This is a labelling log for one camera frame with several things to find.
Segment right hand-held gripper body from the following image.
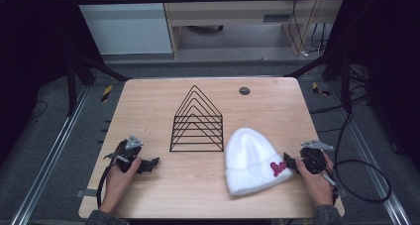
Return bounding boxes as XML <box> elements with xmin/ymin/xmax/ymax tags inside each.
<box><xmin>295</xmin><ymin>139</ymin><xmax>339</xmax><ymax>187</ymax></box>

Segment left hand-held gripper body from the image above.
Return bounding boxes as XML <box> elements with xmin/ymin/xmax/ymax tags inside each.
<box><xmin>103</xmin><ymin>134</ymin><xmax>145</xmax><ymax>173</ymax></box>

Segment white knit beanie hat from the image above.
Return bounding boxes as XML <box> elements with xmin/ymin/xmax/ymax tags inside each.
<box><xmin>225</xmin><ymin>127</ymin><xmax>295</xmax><ymax>197</ymax></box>

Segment black wire rack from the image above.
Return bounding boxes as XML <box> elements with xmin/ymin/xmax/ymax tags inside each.
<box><xmin>168</xmin><ymin>84</ymin><xmax>225</xmax><ymax>153</ymax></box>

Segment person's right hand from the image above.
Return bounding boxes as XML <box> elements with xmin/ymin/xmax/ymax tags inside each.
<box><xmin>295</xmin><ymin>152</ymin><xmax>335</xmax><ymax>209</ymax></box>

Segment person's left hand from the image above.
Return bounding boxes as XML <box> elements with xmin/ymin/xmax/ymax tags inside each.
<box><xmin>98</xmin><ymin>156</ymin><xmax>143</xmax><ymax>215</ymax></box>

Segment yellow black striped tape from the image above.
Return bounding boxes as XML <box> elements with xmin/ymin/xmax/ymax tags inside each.
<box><xmin>100</xmin><ymin>84</ymin><xmax>114</xmax><ymax>103</ymax></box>
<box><xmin>311</xmin><ymin>81</ymin><xmax>331</xmax><ymax>97</ymax></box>

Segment black metal stand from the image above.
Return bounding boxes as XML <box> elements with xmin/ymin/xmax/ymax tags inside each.
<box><xmin>63</xmin><ymin>50</ymin><xmax>132</xmax><ymax>117</ymax></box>
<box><xmin>283</xmin><ymin>50</ymin><xmax>353</xmax><ymax>114</ymax></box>

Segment white cabinet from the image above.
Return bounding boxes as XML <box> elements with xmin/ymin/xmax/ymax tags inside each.
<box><xmin>69</xmin><ymin>0</ymin><xmax>173</xmax><ymax>56</ymax></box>

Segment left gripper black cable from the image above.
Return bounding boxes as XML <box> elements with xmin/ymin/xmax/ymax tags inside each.
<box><xmin>95</xmin><ymin>141</ymin><xmax>128</xmax><ymax>209</ymax></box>

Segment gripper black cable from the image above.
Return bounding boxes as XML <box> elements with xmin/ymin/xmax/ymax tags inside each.
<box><xmin>95</xmin><ymin>141</ymin><xmax>128</xmax><ymax>209</ymax></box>
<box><xmin>321</xmin><ymin>112</ymin><xmax>392</xmax><ymax>204</ymax></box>

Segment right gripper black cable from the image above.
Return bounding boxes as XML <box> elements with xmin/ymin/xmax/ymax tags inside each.
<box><xmin>321</xmin><ymin>112</ymin><xmax>392</xmax><ymax>204</ymax></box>

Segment aluminium floor rail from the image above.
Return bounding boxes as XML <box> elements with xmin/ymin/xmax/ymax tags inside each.
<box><xmin>326</xmin><ymin>82</ymin><xmax>412</xmax><ymax>225</ymax></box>
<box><xmin>11</xmin><ymin>85</ymin><xmax>92</xmax><ymax>225</ymax></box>

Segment hanging cables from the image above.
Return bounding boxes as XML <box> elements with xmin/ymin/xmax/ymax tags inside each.
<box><xmin>287</xmin><ymin>0</ymin><xmax>330</xmax><ymax>58</ymax></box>

